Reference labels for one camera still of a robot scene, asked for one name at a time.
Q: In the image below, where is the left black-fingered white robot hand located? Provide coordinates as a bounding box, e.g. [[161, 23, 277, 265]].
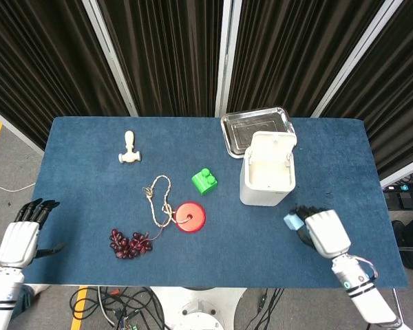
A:
[[0, 198, 66, 270]]

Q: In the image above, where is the right black-fingered white robot hand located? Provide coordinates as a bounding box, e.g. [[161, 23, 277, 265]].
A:
[[290, 205, 352, 259]]

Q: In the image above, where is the small light blue cube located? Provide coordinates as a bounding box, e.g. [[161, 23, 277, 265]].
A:
[[284, 212, 304, 232]]

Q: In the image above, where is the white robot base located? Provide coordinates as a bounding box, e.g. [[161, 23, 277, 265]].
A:
[[150, 287, 246, 330]]

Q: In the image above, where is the white open-lid bin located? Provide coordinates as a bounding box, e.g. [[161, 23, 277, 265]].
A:
[[239, 130, 298, 208]]

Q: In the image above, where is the blue tablecloth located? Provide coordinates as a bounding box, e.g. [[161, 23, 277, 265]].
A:
[[32, 116, 410, 289]]

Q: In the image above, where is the black power strip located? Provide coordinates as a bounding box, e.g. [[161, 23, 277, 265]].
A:
[[383, 184, 413, 209]]

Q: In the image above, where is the dark red grape bunch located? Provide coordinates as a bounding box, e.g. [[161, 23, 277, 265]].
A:
[[109, 222, 168, 259]]

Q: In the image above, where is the red disc with hole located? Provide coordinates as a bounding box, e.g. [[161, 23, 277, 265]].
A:
[[175, 201, 207, 234]]

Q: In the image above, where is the green two-stud toy block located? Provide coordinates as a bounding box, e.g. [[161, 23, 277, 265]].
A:
[[191, 167, 219, 197]]

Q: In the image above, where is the stainless steel tray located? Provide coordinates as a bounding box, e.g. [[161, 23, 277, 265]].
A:
[[220, 106, 295, 159]]

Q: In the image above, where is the beige wooden tap toy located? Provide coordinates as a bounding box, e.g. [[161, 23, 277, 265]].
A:
[[118, 130, 142, 164]]

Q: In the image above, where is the black pleated curtain panel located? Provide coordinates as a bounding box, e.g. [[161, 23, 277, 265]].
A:
[[98, 0, 225, 117], [229, 0, 388, 118], [321, 0, 413, 179], [0, 0, 130, 149]]

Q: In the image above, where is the white floor cable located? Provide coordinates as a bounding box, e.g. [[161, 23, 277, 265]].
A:
[[0, 184, 35, 193]]

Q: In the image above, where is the black hanging cable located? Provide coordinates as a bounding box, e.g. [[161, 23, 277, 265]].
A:
[[257, 287, 285, 330]]

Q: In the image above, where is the white divider base rail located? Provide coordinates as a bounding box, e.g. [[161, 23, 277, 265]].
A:
[[379, 164, 413, 188], [0, 102, 45, 154]]

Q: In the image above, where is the braided beige rope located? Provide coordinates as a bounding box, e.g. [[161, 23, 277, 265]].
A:
[[142, 175, 193, 228]]

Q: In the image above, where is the black floor cable bundle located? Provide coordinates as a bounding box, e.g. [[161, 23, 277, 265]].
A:
[[70, 287, 169, 330]]

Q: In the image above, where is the white divider frame post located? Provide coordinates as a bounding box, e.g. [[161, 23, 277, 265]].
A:
[[311, 0, 402, 118], [214, 0, 242, 117], [81, 0, 140, 117]]

